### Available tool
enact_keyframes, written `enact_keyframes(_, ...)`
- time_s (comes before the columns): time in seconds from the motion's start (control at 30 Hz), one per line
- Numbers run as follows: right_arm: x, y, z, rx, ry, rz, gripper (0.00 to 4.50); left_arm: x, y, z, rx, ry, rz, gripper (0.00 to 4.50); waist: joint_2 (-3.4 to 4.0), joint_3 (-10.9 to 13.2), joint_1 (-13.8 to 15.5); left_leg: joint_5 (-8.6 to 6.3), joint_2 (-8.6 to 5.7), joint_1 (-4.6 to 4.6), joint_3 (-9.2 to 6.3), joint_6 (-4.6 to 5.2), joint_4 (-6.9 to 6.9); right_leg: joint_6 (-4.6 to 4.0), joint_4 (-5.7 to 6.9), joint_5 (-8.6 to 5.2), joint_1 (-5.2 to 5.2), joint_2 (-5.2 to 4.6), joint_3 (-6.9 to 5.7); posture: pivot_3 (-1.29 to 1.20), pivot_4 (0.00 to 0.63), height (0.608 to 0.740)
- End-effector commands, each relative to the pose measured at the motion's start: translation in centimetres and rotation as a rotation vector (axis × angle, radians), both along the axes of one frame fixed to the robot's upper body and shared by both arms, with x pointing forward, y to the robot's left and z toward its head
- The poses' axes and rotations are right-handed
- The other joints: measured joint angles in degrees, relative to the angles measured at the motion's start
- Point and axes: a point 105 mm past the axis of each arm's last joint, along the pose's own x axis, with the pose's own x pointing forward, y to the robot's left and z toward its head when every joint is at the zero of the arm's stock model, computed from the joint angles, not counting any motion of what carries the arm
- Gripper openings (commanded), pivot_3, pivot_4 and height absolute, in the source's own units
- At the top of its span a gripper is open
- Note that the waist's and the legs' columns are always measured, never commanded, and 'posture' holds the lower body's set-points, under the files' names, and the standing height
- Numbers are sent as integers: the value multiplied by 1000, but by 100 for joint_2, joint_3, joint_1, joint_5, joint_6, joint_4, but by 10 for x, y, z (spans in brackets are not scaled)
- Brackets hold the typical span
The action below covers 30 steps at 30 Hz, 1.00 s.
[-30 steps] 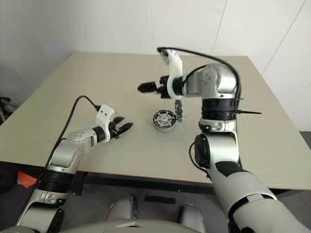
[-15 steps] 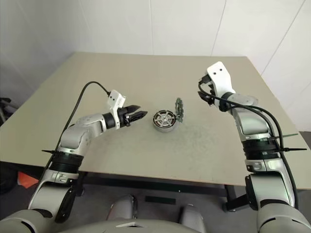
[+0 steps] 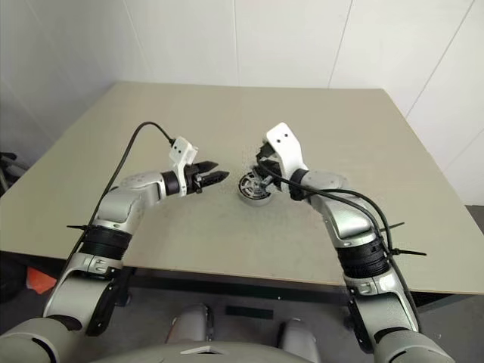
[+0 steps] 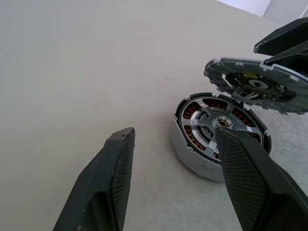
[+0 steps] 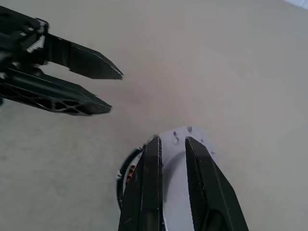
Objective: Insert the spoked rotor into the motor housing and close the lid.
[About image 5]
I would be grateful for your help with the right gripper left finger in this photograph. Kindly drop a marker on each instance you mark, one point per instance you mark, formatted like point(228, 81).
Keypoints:
point(144, 187)

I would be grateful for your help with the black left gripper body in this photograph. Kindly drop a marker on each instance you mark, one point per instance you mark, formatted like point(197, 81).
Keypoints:
point(16, 36)

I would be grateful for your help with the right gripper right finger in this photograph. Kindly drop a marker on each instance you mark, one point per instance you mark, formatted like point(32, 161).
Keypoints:
point(211, 192)

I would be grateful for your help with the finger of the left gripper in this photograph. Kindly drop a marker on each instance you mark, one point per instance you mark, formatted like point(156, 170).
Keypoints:
point(84, 62)
point(60, 96)

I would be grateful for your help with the black silver-spoked rotor cover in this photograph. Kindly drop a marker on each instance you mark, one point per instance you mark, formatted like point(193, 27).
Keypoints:
point(173, 173)

